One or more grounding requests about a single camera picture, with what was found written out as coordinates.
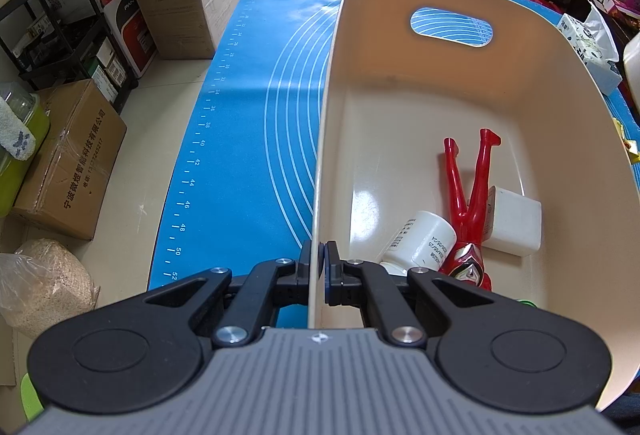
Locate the pink flat box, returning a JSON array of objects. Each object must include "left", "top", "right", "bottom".
[{"left": 602, "top": 0, "right": 640, "bottom": 33}]

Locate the clear bag of grain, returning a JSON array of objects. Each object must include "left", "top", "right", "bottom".
[{"left": 0, "top": 237, "right": 98, "bottom": 341}]

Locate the green container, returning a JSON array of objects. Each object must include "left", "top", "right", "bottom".
[{"left": 0, "top": 82, "right": 51, "bottom": 218}]

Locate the white tissue box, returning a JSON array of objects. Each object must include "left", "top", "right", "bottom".
[{"left": 557, "top": 5, "right": 623, "bottom": 96}]

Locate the beige plastic basket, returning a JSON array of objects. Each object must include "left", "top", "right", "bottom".
[{"left": 306, "top": 0, "right": 640, "bottom": 413}]

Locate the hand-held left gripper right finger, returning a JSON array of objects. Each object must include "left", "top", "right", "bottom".
[{"left": 322, "top": 240, "right": 543, "bottom": 348}]

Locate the white charger cube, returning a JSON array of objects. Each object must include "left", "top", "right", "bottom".
[{"left": 482, "top": 185, "right": 543, "bottom": 257}]

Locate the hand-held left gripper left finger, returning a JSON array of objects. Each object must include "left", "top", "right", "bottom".
[{"left": 142, "top": 240, "right": 321, "bottom": 348}]

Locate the white black appliance box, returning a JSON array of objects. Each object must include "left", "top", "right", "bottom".
[{"left": 102, "top": 0, "right": 161, "bottom": 78}]

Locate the white pill bottle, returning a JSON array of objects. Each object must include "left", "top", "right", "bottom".
[{"left": 378, "top": 210, "right": 457, "bottom": 276}]

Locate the red toy figure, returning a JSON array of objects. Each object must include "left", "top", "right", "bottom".
[{"left": 439, "top": 128, "right": 502, "bottom": 293}]

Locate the blue silicone mat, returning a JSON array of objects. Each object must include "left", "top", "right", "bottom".
[{"left": 147, "top": 0, "right": 631, "bottom": 331}]

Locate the yellow plastic tool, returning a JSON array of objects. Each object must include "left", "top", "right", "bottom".
[{"left": 616, "top": 119, "right": 640, "bottom": 166}]

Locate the white towel blue print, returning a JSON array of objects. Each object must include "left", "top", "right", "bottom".
[{"left": 0, "top": 98, "right": 38, "bottom": 161}]

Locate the printed brown cardboard box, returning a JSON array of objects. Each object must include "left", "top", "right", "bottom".
[{"left": 10, "top": 79, "right": 128, "bottom": 241}]

